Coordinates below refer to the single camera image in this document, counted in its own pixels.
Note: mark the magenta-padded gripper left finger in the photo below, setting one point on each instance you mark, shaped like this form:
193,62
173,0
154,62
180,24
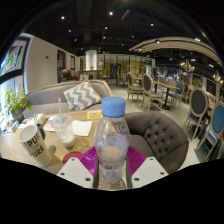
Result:
75,170

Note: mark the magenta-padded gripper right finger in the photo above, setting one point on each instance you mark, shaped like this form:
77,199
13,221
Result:
148,170

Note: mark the clear bottle with blue cap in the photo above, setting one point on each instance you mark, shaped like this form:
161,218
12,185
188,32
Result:
111,140

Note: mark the flat round red coaster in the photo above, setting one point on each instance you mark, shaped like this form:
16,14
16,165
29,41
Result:
70,156

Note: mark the grey tufted armchair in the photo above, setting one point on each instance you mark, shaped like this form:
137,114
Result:
156,136

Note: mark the clear plastic cup with straw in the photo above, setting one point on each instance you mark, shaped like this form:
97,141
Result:
65,133

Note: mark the white napkin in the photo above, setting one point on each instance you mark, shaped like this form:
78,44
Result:
82,127

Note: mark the yellow card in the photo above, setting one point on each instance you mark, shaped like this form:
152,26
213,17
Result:
94,114

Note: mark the grey white chevron pillow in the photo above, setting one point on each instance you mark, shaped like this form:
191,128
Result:
81,96

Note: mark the grey curved sofa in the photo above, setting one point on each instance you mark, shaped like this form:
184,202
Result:
46,96

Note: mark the group of oval-back chairs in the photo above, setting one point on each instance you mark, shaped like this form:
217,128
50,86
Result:
198,101

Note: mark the green potted plant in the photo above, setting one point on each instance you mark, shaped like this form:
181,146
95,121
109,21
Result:
16,101

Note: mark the person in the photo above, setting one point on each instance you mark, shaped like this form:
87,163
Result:
66,75

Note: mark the window with painted decoration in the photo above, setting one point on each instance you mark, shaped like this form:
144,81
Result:
13,56

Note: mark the group of ceiling lights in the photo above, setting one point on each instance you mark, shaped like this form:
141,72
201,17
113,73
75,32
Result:
110,13

